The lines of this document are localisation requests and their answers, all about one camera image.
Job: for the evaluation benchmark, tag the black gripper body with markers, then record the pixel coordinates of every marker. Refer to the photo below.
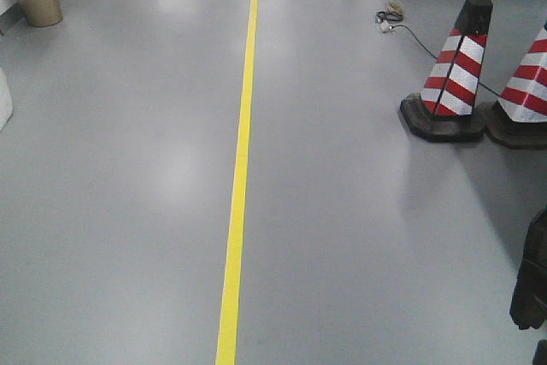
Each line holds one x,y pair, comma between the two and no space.
528,305

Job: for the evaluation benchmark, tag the red white traffic cone right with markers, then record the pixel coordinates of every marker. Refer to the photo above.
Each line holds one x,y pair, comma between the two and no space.
517,120

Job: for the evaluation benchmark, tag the red white traffic cone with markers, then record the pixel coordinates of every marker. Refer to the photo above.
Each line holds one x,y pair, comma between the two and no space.
517,120
444,109

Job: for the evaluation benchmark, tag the red white traffic cone left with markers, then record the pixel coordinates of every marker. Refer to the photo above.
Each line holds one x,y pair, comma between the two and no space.
444,109

